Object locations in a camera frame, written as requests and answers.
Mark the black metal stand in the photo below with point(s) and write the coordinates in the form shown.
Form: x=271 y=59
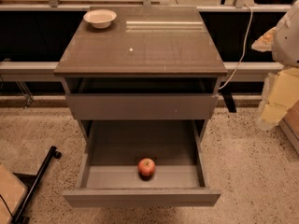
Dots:
x=31 y=183

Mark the white bowl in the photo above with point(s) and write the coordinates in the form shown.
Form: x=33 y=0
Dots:
x=100 y=18

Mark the grey drawer cabinet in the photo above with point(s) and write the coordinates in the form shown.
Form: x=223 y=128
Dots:
x=144 y=50

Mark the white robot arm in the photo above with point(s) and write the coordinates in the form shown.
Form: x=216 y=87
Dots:
x=285 y=46

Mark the metal rail frame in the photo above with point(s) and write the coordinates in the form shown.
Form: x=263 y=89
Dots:
x=246 y=72

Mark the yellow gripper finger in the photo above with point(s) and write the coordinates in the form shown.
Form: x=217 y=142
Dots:
x=264 y=42
x=280 y=94

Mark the grey top drawer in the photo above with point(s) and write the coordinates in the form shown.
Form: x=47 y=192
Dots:
x=140 y=106

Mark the open middle drawer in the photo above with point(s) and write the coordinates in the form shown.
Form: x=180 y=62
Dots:
x=109 y=176

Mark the red apple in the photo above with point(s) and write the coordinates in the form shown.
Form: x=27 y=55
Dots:
x=146 y=167

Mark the wooden board left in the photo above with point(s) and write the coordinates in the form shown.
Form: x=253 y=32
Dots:
x=12 y=191

